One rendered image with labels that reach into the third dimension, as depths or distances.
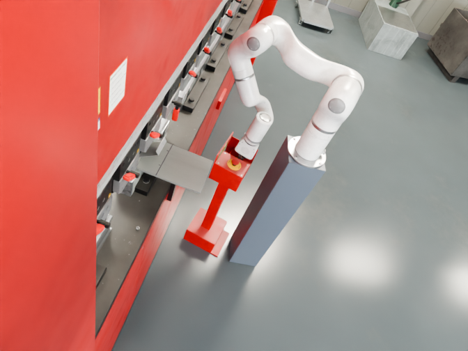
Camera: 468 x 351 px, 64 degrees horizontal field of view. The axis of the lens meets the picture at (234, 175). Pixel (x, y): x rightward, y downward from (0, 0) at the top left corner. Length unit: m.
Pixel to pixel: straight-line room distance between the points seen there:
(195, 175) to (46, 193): 1.33
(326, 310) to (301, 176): 1.11
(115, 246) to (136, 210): 0.17
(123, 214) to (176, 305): 0.94
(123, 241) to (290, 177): 0.81
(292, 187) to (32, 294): 1.68
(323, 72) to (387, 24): 3.78
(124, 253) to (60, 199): 1.23
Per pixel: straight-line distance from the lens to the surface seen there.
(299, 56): 1.53
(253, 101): 1.72
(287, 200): 1.92
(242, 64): 1.66
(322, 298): 2.64
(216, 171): 1.89
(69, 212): 0.21
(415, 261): 3.25
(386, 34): 5.37
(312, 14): 5.35
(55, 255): 0.22
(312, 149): 1.70
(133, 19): 0.85
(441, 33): 6.06
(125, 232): 1.46
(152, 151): 1.50
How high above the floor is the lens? 2.14
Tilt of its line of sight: 48 degrees down
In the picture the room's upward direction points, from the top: 24 degrees clockwise
